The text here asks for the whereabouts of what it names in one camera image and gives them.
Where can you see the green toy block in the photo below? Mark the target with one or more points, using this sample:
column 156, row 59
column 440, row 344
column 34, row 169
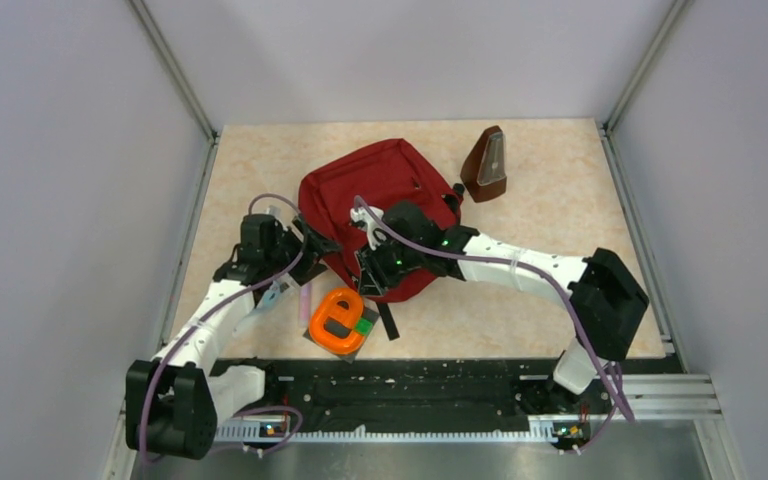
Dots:
column 364, row 326

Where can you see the orange plastic letter toy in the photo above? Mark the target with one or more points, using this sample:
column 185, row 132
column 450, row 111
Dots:
column 345, row 307

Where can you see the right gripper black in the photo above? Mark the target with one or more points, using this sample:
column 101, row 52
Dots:
column 374, row 277

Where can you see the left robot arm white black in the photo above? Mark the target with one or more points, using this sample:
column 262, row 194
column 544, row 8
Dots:
column 173, row 402

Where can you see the aluminium frame post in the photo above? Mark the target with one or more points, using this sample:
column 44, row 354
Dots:
column 172, row 68
column 647, row 62

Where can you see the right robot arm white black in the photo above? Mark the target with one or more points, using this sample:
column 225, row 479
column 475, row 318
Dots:
column 602, row 297

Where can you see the brown wooden metronome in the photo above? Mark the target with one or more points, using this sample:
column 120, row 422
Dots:
column 483, row 171

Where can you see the aluminium frame post right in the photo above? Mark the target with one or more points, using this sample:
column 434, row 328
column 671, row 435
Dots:
column 647, row 62

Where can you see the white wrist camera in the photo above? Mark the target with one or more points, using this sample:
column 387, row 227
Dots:
column 369, row 220
column 275, row 212

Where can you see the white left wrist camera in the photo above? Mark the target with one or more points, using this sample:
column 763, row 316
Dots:
column 275, row 212

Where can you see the light blue blister pack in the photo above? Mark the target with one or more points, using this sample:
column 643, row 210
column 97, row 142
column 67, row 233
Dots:
column 272, row 295

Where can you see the pink eraser stick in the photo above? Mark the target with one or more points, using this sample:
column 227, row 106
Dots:
column 304, row 305

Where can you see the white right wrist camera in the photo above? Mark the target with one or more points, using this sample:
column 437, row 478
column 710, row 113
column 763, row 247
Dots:
column 369, row 220

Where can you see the red backpack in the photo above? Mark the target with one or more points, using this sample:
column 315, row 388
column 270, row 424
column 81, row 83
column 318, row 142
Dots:
column 377, row 175

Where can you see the aluminium frame post left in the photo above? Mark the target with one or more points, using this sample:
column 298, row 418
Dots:
column 172, row 68

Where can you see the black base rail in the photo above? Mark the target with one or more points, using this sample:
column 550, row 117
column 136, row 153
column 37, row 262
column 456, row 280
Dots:
column 436, row 401

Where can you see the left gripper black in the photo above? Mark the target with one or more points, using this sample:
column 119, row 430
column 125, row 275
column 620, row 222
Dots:
column 312, row 249

